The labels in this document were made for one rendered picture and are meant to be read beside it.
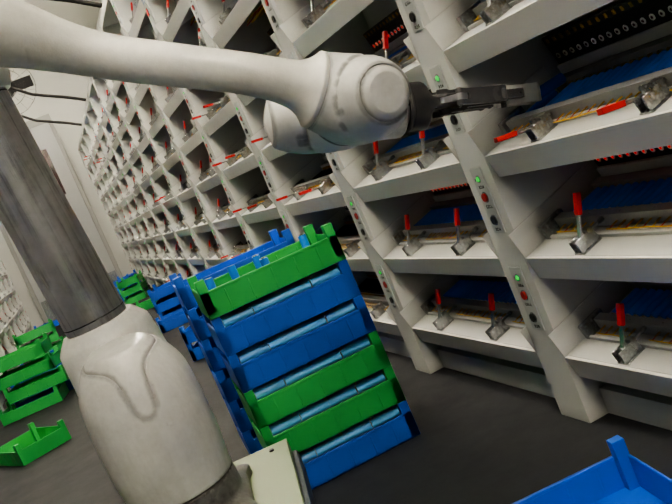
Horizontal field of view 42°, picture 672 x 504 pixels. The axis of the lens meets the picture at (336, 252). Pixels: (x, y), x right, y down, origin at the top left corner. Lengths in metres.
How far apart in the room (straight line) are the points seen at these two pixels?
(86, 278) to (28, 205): 0.14
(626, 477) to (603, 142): 0.48
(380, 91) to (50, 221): 0.55
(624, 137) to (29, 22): 0.78
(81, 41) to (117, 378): 0.45
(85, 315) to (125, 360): 0.20
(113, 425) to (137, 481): 0.08
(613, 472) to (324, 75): 0.70
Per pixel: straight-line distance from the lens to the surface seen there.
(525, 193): 1.55
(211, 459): 1.23
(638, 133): 1.19
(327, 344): 1.80
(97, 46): 1.24
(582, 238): 1.41
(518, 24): 1.32
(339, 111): 1.12
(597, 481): 1.37
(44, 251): 1.38
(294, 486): 1.26
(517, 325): 1.81
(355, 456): 1.86
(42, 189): 1.38
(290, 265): 1.77
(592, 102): 1.32
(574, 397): 1.64
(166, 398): 1.19
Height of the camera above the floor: 0.62
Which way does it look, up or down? 7 degrees down
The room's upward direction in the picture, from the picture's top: 23 degrees counter-clockwise
